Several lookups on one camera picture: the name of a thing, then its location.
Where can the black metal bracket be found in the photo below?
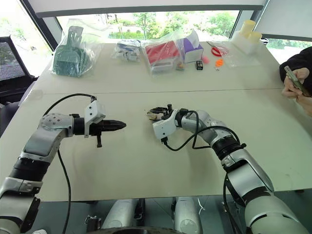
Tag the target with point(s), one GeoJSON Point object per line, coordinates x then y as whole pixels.
{"type": "Point", "coordinates": [92, 223]}

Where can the person's black sleeved forearm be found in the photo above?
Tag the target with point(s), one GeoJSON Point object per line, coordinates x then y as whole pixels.
{"type": "Point", "coordinates": [299, 58]}

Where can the dark smartphone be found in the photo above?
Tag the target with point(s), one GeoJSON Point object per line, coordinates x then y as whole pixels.
{"type": "Point", "coordinates": [294, 79]}

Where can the small orange object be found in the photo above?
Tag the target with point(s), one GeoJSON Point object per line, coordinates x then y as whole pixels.
{"type": "Point", "coordinates": [219, 63]}

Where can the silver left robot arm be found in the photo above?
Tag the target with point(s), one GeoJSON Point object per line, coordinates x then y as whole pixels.
{"type": "Point", "coordinates": [41, 143]}

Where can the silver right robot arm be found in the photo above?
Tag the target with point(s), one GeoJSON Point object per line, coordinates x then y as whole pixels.
{"type": "Point", "coordinates": [246, 175]}

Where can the white holder with cream cups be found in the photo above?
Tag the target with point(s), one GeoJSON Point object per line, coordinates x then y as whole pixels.
{"type": "Point", "coordinates": [247, 36]}

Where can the purple white tissue box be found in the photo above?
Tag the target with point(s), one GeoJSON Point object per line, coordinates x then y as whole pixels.
{"type": "Point", "coordinates": [192, 52]}

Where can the small toy figure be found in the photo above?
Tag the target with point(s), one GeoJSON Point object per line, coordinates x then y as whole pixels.
{"type": "Point", "coordinates": [180, 66]}

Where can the clear flat plastic bag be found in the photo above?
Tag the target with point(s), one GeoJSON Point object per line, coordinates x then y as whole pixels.
{"type": "Point", "coordinates": [240, 59]}

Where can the person's hand holding phone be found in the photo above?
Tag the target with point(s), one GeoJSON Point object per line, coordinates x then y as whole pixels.
{"type": "Point", "coordinates": [291, 90]}

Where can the small black box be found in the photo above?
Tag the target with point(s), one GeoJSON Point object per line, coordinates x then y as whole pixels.
{"type": "Point", "coordinates": [199, 65]}

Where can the person's bare hand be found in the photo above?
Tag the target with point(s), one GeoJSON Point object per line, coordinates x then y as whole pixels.
{"type": "Point", "coordinates": [306, 104]}

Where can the white blue items in bag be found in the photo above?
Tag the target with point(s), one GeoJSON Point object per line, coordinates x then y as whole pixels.
{"type": "Point", "coordinates": [128, 51]}

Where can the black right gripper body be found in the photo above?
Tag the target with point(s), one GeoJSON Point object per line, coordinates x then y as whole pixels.
{"type": "Point", "coordinates": [166, 114]}

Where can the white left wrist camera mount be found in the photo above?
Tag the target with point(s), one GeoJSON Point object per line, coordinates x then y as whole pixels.
{"type": "Point", "coordinates": [95, 112]}

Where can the small pink object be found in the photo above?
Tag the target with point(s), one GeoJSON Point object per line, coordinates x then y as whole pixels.
{"type": "Point", "coordinates": [206, 60]}

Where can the silver rounded robot leg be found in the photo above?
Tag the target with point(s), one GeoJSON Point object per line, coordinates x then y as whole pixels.
{"type": "Point", "coordinates": [119, 214]}
{"type": "Point", "coordinates": [187, 214]}

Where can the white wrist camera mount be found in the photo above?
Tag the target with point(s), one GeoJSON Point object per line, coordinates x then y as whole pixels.
{"type": "Point", "coordinates": [163, 126]}
{"type": "Point", "coordinates": [95, 112]}

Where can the black mesh office chair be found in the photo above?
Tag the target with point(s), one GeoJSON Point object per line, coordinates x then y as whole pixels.
{"type": "Point", "coordinates": [12, 65]}

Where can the green dustpan in plastic bag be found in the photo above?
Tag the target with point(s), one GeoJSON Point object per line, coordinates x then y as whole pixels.
{"type": "Point", "coordinates": [70, 58]}

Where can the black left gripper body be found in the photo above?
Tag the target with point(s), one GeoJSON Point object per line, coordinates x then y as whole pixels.
{"type": "Point", "coordinates": [99, 127]}

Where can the red item in plastic bag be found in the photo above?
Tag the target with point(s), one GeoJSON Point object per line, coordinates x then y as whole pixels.
{"type": "Point", "coordinates": [161, 54]}

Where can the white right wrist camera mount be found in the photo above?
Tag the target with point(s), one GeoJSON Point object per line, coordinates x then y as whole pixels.
{"type": "Point", "coordinates": [163, 126]}

